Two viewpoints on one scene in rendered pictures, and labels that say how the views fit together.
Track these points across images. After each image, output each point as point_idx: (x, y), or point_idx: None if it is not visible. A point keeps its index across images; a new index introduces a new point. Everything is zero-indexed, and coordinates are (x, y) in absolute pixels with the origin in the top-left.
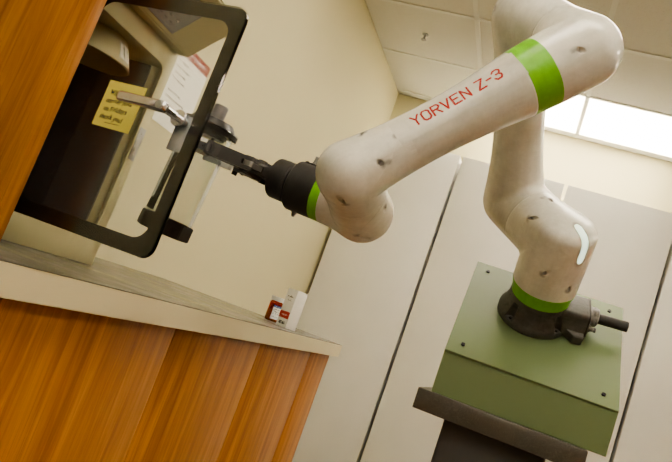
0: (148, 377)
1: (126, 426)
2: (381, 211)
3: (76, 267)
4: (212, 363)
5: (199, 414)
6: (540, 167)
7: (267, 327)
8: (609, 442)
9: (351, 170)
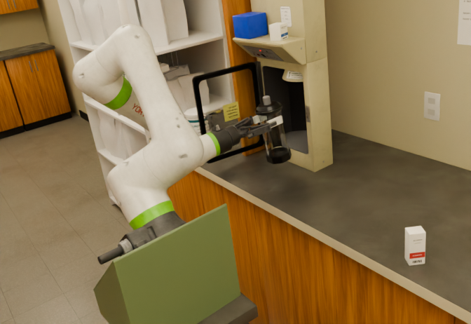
0: (250, 214)
1: (251, 230)
2: None
3: (253, 167)
4: (287, 229)
5: (295, 256)
6: (148, 127)
7: (308, 226)
8: (98, 306)
9: None
